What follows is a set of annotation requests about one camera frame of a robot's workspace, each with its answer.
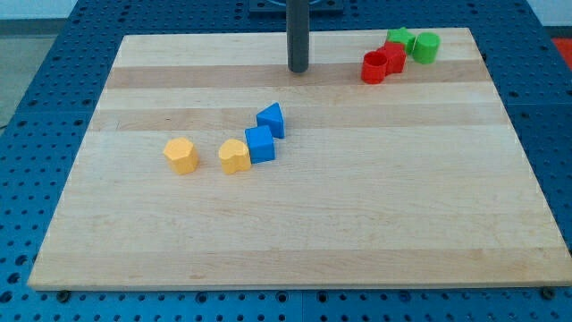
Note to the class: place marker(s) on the grey cylindrical robot arm rod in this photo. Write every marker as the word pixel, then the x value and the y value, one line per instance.
pixel 297 29

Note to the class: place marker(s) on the blue cube block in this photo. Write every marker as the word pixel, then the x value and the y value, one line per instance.
pixel 260 144

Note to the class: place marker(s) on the blue triangle block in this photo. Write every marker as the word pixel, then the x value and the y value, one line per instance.
pixel 272 117

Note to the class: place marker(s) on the yellow heart block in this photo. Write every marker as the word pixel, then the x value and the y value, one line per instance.
pixel 234 156

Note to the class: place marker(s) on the light wooden board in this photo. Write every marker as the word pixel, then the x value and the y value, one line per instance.
pixel 417 182

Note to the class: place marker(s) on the yellow hexagon block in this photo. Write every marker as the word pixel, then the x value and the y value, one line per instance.
pixel 181 155

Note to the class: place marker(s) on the red cube block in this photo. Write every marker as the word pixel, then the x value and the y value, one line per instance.
pixel 396 56

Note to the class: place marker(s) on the green star block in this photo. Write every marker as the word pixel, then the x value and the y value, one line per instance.
pixel 402 36

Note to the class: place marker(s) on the green cylinder block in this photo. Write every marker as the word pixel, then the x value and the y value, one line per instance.
pixel 426 47

